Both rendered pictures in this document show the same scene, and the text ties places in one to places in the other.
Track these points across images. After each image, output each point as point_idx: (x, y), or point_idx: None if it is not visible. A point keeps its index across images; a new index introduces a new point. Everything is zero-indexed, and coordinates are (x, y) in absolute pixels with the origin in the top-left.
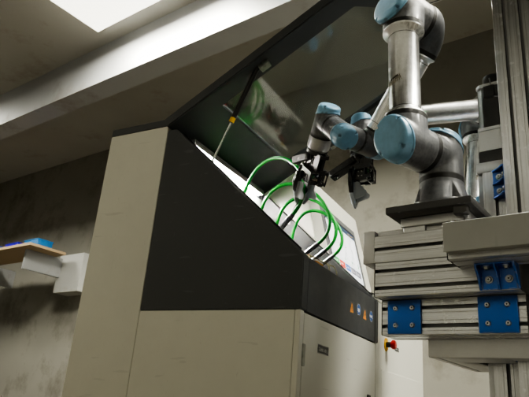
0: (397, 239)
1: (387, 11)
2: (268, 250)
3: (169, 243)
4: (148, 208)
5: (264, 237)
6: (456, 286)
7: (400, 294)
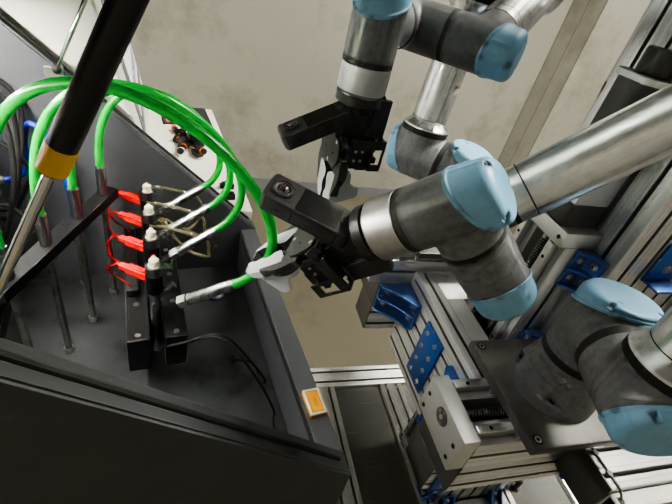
0: (506, 447)
1: None
2: (281, 490)
3: None
4: None
5: (271, 480)
6: (540, 474)
7: (477, 486)
